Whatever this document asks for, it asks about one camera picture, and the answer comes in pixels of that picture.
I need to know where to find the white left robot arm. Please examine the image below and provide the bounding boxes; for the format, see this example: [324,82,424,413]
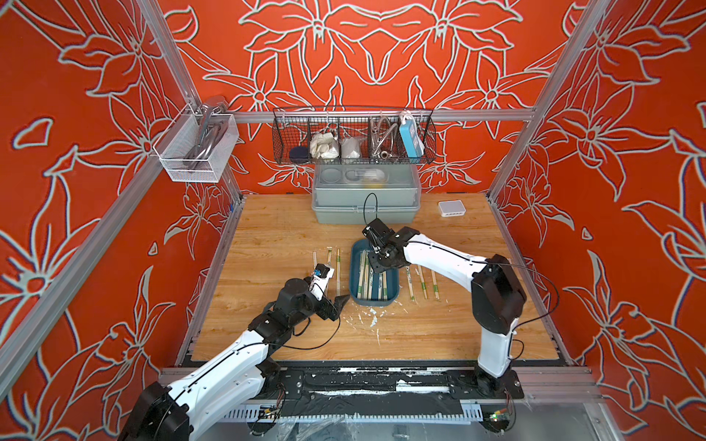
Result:
[118,276,350,440]

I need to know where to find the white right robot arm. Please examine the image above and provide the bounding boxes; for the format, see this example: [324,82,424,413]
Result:
[362,219,527,379]

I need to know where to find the wrapped chopsticks in bin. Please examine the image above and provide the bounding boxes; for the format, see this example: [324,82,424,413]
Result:
[353,251,390,306]

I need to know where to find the grey-green lidded storage box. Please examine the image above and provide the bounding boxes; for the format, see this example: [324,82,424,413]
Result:
[312,165,421,225]

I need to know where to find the blue white box in basket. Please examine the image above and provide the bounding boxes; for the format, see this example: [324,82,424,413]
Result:
[399,110,425,159]

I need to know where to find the teal plastic chopstick bin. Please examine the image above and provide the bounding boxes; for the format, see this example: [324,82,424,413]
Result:
[349,239,400,308]

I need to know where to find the metal tongs in basket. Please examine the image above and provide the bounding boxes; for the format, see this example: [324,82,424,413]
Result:
[184,96,228,170]

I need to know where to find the white network switch box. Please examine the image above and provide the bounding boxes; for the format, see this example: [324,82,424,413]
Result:
[438,200,466,218]

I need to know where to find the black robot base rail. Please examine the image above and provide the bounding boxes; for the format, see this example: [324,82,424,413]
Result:
[250,360,525,418]

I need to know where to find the black wire wall basket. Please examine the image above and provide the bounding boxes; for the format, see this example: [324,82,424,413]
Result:
[272,106,439,165]

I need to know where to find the clear plastic wall basket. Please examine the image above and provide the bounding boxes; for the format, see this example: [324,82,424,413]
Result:
[154,112,240,183]

